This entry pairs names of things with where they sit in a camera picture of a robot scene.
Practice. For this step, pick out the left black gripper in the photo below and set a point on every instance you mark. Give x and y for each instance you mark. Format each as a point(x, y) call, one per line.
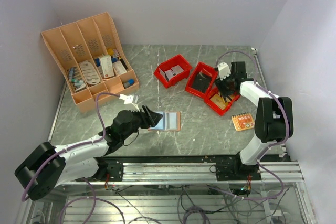
point(147, 117)

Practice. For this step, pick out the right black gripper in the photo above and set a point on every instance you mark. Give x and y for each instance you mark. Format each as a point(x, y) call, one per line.
point(223, 92)

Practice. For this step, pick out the red bin with gold cards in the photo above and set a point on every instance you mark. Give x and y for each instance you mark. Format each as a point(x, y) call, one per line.
point(212, 105)

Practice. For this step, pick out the red bin with black cards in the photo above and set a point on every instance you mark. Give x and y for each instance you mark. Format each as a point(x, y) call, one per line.
point(201, 67)

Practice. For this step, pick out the red bin with white cards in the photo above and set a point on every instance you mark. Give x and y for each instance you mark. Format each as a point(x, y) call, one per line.
point(176, 60)

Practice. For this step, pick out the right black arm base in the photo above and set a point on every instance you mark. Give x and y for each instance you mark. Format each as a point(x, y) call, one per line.
point(235, 171)

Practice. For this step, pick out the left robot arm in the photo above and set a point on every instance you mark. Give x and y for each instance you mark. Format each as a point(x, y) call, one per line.
point(49, 166)

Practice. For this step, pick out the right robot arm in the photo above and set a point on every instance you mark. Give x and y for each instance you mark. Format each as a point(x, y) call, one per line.
point(274, 116)

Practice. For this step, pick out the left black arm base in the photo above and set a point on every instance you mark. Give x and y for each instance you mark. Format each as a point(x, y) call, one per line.
point(110, 171)

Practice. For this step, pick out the black cards stack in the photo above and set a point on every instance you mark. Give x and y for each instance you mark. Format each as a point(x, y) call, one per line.
point(201, 82)

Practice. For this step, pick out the white cards stack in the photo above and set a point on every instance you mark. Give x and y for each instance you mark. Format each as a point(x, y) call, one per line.
point(170, 73)

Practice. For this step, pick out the orange spiral notebook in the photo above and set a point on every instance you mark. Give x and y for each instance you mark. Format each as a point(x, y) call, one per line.
point(243, 121)

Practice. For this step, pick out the blue capped bottle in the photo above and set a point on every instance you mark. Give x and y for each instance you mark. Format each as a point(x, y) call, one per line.
point(129, 83)

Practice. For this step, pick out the white small box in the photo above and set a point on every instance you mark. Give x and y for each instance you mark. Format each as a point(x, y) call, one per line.
point(119, 67)

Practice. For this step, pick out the white red box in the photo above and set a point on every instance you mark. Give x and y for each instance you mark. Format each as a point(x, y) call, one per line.
point(106, 66)

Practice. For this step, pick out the yellow small item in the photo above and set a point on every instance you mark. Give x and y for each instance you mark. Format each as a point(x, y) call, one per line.
point(111, 52)

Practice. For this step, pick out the white oval remote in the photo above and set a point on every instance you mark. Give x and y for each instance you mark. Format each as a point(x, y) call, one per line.
point(89, 72)

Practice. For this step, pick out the pens bundle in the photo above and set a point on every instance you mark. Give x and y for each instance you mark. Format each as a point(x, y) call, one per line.
point(76, 80)

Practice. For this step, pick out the orange desk organizer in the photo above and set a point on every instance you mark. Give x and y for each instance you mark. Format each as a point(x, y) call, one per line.
point(89, 54)

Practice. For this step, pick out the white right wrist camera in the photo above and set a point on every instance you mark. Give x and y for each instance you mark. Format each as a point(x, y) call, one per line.
point(223, 70)

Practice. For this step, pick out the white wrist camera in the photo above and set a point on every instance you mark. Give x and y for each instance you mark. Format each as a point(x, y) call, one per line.
point(223, 70)
point(130, 101)

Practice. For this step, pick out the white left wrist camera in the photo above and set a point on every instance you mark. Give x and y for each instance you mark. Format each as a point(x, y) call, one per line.
point(130, 101)

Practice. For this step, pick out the aluminium rail frame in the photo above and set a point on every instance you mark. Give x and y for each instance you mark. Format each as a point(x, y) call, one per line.
point(178, 189)

